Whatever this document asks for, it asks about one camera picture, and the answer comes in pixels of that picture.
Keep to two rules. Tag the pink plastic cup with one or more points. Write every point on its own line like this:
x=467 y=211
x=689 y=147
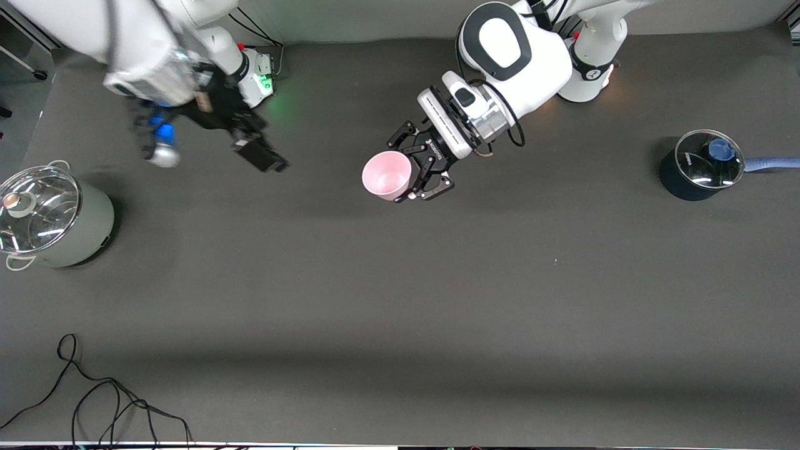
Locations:
x=386 y=176

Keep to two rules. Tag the dark blue saucepan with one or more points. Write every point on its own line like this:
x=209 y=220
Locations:
x=678 y=184

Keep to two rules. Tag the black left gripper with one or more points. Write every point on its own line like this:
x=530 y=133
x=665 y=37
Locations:
x=427 y=148

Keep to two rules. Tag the sage green cooking pot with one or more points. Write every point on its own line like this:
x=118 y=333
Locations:
x=87 y=231

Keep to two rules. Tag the glass lid with grey knob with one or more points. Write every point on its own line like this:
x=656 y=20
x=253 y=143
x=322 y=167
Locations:
x=44 y=212

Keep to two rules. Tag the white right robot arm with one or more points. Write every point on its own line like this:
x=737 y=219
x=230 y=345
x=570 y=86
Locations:
x=75 y=31

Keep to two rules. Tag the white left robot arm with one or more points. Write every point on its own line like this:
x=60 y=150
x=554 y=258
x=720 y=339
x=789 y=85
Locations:
x=519 y=56

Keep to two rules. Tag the black castor wheel leg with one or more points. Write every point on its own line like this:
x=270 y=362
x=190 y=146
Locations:
x=40 y=75

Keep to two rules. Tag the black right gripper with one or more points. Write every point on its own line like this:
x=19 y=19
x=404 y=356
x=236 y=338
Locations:
x=220 y=109

